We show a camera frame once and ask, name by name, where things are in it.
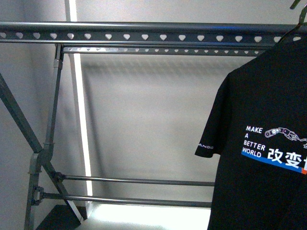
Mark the black printed t-shirt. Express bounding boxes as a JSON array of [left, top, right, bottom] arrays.
[[195, 39, 307, 230]]

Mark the grey metal drying rack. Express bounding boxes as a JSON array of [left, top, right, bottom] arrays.
[[0, 20, 307, 230]]

